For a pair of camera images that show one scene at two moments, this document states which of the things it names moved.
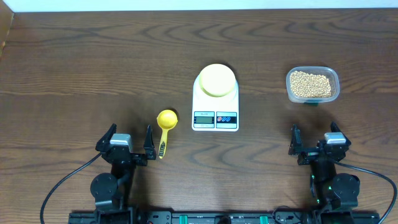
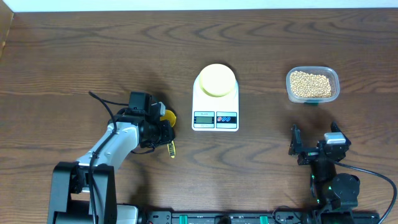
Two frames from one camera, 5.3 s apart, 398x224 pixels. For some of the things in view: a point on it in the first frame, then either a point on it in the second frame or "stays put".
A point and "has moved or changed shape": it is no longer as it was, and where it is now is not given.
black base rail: [139, 217] stays put
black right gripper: [308, 154] stays put
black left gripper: [140, 160] to [165, 136]
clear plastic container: [312, 84] stays put
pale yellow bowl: [217, 80] stays put
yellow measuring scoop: [166, 119] has moved or changed shape
